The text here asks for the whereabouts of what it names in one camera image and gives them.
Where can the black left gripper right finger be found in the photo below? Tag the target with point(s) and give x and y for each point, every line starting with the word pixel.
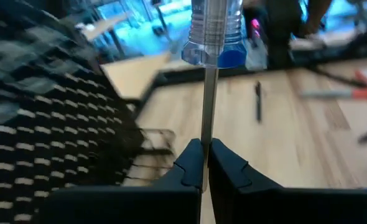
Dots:
pixel 280 208

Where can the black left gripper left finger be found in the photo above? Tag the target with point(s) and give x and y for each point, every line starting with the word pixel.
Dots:
pixel 124 205

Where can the black pegboard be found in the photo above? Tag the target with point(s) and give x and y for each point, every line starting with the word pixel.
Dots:
pixel 46 140

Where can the wooden desk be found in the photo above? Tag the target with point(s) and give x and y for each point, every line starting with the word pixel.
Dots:
pixel 105 26

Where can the person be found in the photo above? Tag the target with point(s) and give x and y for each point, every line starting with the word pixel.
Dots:
pixel 317 15

